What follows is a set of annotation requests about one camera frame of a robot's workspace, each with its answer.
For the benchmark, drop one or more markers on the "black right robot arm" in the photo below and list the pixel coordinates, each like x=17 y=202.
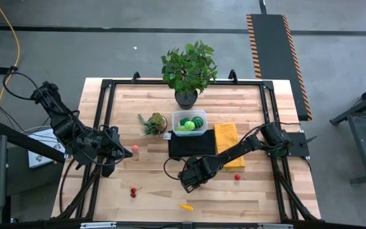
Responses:
x=240 y=149

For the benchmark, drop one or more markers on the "black cloth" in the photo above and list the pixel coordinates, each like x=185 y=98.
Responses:
x=192 y=146

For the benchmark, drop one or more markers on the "leafy green potted tree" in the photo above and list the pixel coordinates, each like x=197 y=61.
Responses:
x=187 y=68

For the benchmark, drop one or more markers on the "striped green toy watermelon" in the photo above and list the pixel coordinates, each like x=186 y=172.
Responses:
x=198 y=122

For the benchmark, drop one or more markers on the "red toy tomato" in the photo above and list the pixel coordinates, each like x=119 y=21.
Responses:
x=237 y=177

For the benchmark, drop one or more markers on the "pink toy peach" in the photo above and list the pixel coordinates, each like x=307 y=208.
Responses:
x=135 y=149

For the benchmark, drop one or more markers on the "white cloth label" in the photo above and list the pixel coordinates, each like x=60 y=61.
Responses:
x=167 y=136

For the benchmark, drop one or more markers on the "yellow toy banana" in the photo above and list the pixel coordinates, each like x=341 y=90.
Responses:
x=187 y=207

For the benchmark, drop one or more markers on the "red toy cherry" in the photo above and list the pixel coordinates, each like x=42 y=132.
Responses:
x=132 y=195
x=133 y=190

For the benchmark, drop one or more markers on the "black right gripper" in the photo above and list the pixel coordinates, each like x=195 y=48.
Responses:
x=195 y=175

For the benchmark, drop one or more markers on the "dark green toy vegetable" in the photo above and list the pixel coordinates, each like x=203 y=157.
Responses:
x=184 y=120

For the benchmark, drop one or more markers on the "clear plastic tupperware container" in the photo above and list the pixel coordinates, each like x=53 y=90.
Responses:
x=203 y=114

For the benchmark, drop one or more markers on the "light green toy cabbage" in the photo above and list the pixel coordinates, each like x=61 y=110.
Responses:
x=189 y=126

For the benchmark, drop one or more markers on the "black metal stand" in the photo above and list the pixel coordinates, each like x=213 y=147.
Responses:
x=365 y=105

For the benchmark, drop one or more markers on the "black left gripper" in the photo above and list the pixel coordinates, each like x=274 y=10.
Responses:
x=108 y=146

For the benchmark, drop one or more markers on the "black metal table frame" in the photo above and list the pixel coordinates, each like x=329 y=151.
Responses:
x=132 y=82

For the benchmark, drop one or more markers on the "silver metal bracket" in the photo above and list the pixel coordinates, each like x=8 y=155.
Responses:
x=97 y=225
x=275 y=226

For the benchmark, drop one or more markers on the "small spiky succulent plant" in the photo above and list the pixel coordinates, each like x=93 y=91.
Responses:
x=154 y=124

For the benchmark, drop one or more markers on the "black diagonal beam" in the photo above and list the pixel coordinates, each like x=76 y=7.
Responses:
x=27 y=141

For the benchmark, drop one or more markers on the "yellow cloth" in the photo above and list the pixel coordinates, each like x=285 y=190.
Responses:
x=226 y=133

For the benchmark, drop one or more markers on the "black floor mat striped edges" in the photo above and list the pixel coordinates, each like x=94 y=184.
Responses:
x=273 y=63

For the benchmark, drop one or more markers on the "lime green toy vegetable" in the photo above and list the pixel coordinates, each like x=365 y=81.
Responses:
x=179 y=129

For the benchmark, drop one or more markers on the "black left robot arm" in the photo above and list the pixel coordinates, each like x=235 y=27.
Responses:
x=63 y=127

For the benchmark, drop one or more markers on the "white booklet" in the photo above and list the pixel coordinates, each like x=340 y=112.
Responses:
x=40 y=160

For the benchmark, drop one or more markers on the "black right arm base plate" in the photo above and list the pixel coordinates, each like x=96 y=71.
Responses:
x=297 y=144

